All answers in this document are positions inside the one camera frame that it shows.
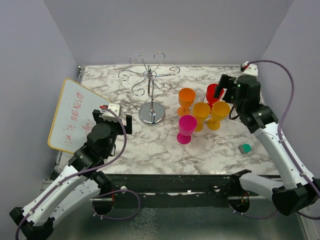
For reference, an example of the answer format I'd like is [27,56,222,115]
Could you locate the red wine glass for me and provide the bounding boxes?
[206,83,224,109]

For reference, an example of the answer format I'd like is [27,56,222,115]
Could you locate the yellow wine glass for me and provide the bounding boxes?
[192,102,211,132]
[206,101,231,131]

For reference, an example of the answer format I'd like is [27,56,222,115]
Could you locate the chrome wine glass rack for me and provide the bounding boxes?
[118,52,181,127]

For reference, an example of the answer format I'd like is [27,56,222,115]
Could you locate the orange wine glass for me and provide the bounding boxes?
[177,88,196,117]

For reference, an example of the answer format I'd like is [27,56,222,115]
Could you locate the pink wine glass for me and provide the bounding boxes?
[176,115,198,145]

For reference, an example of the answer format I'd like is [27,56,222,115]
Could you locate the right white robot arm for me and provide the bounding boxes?
[214,74,320,216]

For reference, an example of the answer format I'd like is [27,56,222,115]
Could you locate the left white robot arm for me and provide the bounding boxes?
[9,107,133,240]

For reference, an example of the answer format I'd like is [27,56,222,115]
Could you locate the yellow framed whiteboard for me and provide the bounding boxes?
[47,78,110,154]

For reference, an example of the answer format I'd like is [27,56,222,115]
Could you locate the green whiteboard eraser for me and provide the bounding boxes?
[238,143,252,154]

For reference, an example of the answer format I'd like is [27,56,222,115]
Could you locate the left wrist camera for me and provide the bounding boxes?
[99,103,122,122]

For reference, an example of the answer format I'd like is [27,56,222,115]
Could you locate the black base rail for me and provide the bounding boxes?
[49,172,276,210]

